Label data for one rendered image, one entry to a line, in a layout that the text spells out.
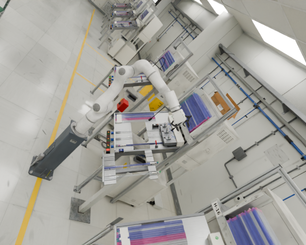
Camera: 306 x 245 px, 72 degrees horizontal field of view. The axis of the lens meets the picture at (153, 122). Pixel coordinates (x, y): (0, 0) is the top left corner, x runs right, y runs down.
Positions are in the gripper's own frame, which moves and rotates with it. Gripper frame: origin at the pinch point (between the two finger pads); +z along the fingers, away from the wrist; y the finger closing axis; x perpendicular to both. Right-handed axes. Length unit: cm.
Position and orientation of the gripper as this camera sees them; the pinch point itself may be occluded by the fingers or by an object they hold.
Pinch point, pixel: (183, 128)
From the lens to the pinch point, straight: 171.8
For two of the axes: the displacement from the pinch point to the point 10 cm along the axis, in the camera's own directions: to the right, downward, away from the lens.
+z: 3.7, 9.3, 0.0
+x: -3.3, 1.3, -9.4
